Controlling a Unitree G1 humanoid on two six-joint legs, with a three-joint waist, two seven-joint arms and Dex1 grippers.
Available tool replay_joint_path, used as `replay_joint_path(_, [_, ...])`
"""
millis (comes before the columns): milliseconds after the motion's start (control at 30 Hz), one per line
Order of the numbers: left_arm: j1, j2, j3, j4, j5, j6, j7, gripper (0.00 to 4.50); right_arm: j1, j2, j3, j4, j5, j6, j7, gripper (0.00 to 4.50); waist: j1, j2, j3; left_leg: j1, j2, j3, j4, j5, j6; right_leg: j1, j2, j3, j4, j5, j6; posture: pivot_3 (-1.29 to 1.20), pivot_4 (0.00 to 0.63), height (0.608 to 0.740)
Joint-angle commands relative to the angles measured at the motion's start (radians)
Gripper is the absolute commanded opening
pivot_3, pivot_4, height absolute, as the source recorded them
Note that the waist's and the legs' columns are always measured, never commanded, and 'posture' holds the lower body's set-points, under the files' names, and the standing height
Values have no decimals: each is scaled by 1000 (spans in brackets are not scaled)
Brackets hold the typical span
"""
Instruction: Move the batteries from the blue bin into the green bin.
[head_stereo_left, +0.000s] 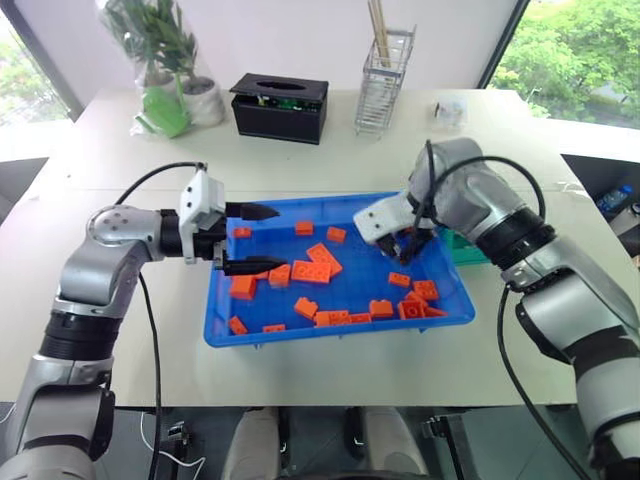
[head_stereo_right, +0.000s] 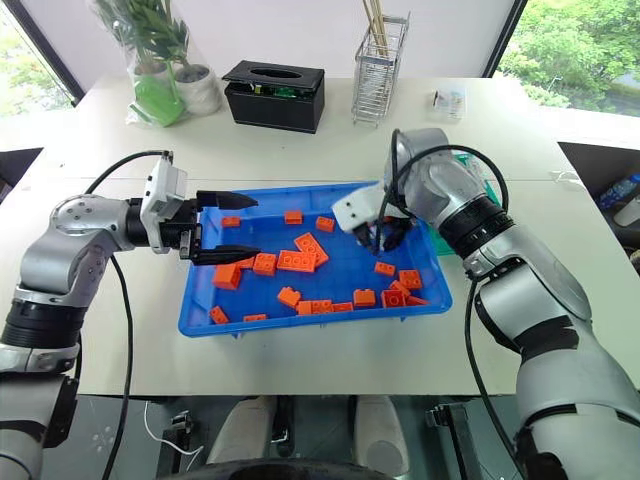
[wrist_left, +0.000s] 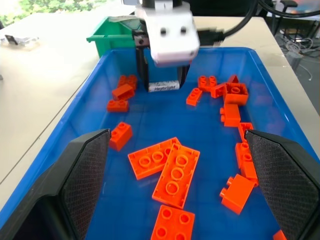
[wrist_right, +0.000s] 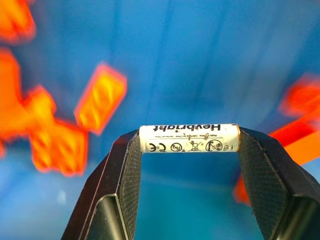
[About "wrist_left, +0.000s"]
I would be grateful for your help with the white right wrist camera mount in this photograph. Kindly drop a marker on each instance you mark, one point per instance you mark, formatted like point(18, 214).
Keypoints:
point(172, 35)

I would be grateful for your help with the orange long flat plate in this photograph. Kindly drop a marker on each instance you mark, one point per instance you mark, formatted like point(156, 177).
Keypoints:
point(176, 175)
point(147, 161)

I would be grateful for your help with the crumpled clear plastic sheet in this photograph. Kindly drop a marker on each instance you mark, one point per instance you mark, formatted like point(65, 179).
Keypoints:
point(125, 22)

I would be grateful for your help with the white Heybright battery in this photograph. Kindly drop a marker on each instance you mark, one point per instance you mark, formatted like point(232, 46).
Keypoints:
point(163, 86)

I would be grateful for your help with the blue plastic bin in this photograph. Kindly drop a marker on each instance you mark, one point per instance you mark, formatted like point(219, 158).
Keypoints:
point(150, 120)

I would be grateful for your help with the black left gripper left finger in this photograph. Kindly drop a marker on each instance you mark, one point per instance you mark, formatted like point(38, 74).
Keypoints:
point(75, 180)

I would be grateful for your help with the orange square four-stud plate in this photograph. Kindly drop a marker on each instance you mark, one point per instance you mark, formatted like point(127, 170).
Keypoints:
point(173, 223)

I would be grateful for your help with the orange hollow toy brick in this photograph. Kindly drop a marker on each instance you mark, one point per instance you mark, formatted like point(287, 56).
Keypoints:
point(123, 92)
point(235, 93)

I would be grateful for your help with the black office chair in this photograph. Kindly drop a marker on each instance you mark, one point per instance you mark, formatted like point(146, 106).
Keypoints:
point(287, 6)

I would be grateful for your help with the orange sloped toy brick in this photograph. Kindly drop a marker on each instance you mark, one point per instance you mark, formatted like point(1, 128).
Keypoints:
point(233, 79)

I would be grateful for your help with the small black flat object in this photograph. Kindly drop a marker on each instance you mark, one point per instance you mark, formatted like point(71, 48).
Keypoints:
point(11, 39)

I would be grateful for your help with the green plastic bin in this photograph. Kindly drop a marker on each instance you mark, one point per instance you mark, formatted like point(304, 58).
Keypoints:
point(110, 37)

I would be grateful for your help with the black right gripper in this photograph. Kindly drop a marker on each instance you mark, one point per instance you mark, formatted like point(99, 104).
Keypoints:
point(140, 37)

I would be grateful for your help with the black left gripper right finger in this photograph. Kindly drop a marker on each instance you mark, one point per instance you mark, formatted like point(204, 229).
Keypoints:
point(282, 180)

